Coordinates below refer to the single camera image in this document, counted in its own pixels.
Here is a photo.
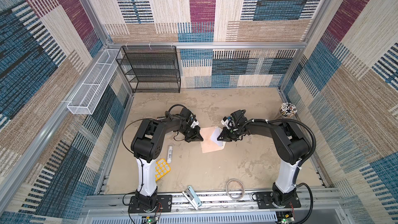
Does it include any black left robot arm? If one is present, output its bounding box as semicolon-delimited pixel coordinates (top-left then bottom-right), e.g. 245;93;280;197
128;105;204;213

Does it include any cup of pencils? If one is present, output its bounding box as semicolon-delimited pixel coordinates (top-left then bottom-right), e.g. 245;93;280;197
279;102;297;118

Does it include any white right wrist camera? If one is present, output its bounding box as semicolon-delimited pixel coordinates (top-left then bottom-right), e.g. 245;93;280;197
221;116;234;129

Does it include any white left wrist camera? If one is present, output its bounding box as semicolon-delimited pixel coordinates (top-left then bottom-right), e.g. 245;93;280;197
190;120;199;128

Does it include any black wire shelf rack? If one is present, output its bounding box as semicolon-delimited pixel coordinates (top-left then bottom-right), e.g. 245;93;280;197
116;46;181;93

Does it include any white letter with green border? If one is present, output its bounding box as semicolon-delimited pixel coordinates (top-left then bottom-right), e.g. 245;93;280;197
210;127;224;147

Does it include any light blue stapler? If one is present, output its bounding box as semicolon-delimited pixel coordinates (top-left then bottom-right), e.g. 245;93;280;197
182;186;202;211

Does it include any pink envelope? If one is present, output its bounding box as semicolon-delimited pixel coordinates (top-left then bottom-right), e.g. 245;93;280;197
200;127;226;153

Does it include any white wire mesh basket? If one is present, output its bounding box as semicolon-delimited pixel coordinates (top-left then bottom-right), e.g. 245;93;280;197
67;49;119;115

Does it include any coiled white cable ring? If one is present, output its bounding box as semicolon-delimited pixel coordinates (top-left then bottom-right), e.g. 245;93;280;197
225;178;245;201

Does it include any yellow calculator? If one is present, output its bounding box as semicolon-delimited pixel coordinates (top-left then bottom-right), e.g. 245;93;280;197
155;158;171;181

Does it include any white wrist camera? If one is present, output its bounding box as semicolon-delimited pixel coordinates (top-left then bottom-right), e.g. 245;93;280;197
221;116;234;129
190;120;199;128

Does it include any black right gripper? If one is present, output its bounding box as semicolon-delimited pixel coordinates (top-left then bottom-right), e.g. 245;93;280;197
217;124;244;142

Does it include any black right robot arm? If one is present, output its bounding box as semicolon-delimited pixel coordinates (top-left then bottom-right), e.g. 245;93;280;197
217;110;316;208

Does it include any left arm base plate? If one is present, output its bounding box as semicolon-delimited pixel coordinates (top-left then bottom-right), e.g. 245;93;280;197
128;194;173;214

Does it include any white glue stick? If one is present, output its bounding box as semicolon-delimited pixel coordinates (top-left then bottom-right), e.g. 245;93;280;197
166;145;173;164

